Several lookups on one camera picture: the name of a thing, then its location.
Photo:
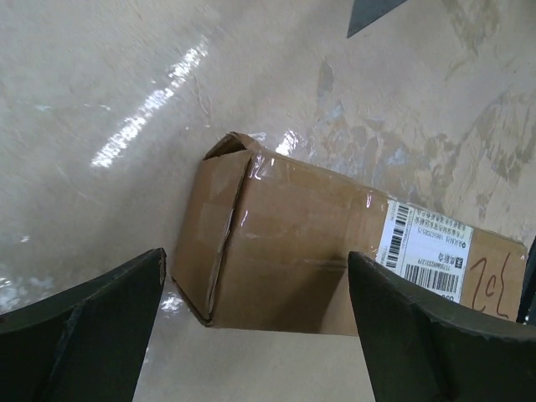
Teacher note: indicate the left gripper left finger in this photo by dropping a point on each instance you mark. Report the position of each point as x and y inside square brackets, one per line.
[87, 343]

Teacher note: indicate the brown cardboard express box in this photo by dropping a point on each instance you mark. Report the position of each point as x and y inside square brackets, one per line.
[265, 242]

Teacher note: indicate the yellow utility knife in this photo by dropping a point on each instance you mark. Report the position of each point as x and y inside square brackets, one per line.
[365, 12]

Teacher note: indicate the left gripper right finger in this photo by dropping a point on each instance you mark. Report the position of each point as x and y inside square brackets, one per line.
[418, 346]

